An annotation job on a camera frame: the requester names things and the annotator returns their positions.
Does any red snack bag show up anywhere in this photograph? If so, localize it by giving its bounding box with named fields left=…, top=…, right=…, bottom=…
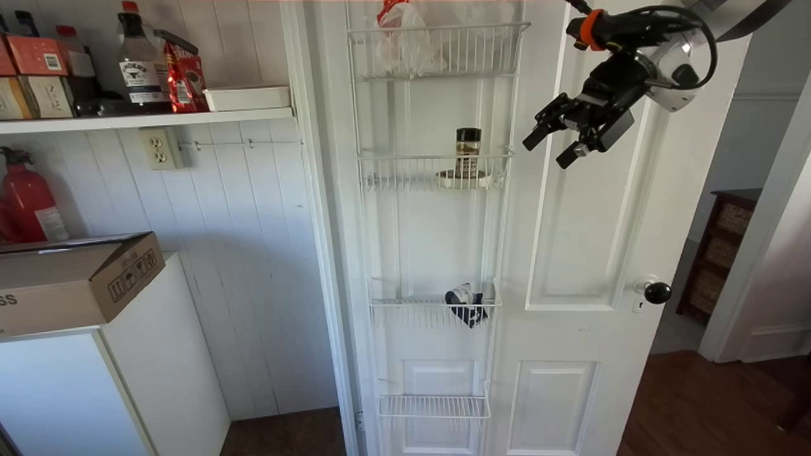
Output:
left=155, top=30, right=209, bottom=114

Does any white mini fridge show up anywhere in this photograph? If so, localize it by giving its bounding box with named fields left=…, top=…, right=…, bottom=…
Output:
left=0, top=251, right=232, bottom=456

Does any white panel door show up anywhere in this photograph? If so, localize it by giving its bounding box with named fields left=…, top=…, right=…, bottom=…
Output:
left=307, top=0, right=755, bottom=456

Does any brown cardboard box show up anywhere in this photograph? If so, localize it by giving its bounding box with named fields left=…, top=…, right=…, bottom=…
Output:
left=0, top=230, right=166, bottom=341

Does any white wire door rack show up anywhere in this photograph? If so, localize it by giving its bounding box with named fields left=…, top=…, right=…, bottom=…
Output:
left=347, top=0, right=532, bottom=456

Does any dark bottle with red cap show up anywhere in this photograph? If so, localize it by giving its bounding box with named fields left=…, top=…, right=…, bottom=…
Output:
left=52, top=23, right=100, bottom=116

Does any black door knob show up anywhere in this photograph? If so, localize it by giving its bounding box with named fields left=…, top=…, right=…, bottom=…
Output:
left=641, top=279, right=673, bottom=306

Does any orange cable clip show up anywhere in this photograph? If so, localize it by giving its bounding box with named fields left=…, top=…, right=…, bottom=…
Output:
left=578, top=8, right=608, bottom=51

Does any brown wooden dresser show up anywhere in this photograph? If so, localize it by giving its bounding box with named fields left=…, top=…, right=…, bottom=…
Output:
left=673, top=189, right=762, bottom=327

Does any beige cardboard carton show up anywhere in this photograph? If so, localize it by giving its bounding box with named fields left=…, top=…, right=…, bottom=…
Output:
left=20, top=75, right=75, bottom=123

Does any dark bottle with white label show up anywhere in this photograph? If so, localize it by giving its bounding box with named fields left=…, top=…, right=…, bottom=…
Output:
left=110, top=0, right=169, bottom=110

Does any flat white box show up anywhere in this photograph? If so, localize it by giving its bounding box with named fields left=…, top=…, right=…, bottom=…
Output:
left=203, top=84, right=292, bottom=114

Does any white wall shelf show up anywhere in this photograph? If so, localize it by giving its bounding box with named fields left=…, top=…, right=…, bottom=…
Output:
left=0, top=106, right=295, bottom=141

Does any white electrical outlet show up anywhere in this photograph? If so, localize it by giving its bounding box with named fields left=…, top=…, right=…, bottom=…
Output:
left=136, top=127, right=185, bottom=173

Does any white plastic bag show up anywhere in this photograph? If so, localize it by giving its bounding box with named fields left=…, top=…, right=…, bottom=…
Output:
left=369, top=0, right=510, bottom=80

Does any red cardboard carton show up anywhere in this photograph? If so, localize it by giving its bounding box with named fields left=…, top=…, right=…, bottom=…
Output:
left=4, top=34, right=71, bottom=81

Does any spice bottle with black cap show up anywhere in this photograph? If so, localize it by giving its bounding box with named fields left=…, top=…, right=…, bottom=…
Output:
left=453, top=125, right=483, bottom=182

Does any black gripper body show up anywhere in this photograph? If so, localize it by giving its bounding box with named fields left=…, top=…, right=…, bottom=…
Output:
left=572, top=49, right=653, bottom=143

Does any black and white packet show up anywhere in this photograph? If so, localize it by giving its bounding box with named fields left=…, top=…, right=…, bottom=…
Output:
left=444, top=282, right=491, bottom=331

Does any red fire extinguisher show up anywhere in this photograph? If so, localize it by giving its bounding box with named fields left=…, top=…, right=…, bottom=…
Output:
left=0, top=147, right=71, bottom=248

